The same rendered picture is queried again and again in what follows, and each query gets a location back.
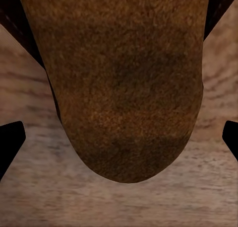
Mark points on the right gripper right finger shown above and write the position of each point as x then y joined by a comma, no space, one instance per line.
230,136

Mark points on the sandal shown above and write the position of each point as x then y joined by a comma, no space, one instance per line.
126,75

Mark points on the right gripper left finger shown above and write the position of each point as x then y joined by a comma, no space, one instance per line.
12,137

